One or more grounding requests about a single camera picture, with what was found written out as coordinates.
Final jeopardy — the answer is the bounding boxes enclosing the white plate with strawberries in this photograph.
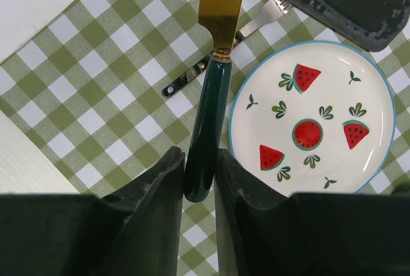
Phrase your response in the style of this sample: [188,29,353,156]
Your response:
[229,41,396,196]

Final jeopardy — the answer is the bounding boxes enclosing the silver fork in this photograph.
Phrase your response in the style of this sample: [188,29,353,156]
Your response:
[161,0,294,98]

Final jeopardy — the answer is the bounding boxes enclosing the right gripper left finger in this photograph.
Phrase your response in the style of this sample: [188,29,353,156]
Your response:
[1,147,185,275]

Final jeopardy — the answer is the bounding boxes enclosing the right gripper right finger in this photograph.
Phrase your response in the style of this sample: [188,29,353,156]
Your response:
[215,149,409,275]

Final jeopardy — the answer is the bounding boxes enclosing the green handled knife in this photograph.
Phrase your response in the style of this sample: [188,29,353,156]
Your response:
[183,0,242,202]

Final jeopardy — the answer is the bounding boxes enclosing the green white checkered tablecloth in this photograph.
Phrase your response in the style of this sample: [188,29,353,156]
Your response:
[1,0,409,275]

